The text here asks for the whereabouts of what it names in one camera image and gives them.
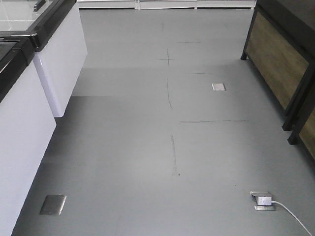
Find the closed metal floor plate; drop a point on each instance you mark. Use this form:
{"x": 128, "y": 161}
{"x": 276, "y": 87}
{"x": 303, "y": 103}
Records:
{"x": 218, "y": 87}

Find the white chest freezer near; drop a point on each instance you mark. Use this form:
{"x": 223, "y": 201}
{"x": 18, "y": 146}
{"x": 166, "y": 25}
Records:
{"x": 26, "y": 127}

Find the white chest freezer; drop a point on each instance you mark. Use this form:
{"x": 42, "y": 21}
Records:
{"x": 26, "y": 127}
{"x": 55, "y": 30}

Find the open floor socket box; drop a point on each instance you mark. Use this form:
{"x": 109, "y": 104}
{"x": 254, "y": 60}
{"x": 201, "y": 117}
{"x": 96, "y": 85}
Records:
{"x": 262, "y": 201}

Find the steel floor plate left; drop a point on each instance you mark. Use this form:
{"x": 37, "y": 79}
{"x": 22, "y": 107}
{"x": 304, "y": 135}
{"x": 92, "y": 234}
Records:
{"x": 53, "y": 205}

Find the white chest freezer far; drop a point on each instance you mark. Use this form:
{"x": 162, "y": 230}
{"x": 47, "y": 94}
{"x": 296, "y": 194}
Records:
{"x": 55, "y": 30}

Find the white shelf base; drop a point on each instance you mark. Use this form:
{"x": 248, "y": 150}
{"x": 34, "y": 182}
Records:
{"x": 166, "y": 4}

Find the wooden display stand far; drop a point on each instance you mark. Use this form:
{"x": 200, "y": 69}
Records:
{"x": 281, "y": 46}

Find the wooden display stand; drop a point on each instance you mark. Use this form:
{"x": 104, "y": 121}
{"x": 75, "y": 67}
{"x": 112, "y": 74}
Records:
{"x": 304, "y": 130}
{"x": 281, "y": 46}

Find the wooden display stand near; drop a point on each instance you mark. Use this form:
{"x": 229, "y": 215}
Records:
{"x": 304, "y": 130}

